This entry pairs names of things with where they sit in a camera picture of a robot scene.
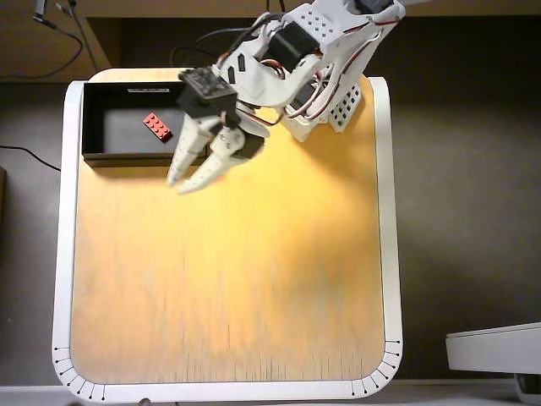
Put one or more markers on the white label sticker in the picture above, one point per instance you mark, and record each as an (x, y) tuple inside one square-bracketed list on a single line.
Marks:
[(148, 90)]

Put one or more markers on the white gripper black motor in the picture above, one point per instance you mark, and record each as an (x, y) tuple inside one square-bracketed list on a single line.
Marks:
[(226, 144)]

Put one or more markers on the black wrist camera board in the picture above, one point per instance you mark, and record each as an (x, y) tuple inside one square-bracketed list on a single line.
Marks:
[(205, 95)]

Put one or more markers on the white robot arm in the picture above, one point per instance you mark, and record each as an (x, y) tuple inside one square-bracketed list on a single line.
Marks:
[(262, 84)]

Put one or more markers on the black bin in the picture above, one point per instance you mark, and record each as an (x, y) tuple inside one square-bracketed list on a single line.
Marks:
[(122, 131)]

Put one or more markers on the red lego block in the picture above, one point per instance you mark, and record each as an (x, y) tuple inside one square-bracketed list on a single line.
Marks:
[(157, 127)]

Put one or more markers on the small dark knob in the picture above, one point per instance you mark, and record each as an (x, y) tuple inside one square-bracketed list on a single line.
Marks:
[(145, 402)]

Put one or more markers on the wooden desk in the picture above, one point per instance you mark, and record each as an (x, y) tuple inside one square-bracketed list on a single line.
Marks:
[(25, 51)]

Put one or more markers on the white table rim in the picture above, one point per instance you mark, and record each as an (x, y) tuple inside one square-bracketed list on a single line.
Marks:
[(59, 254)]

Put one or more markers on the white device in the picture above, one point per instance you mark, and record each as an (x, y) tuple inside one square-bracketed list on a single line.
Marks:
[(494, 351)]

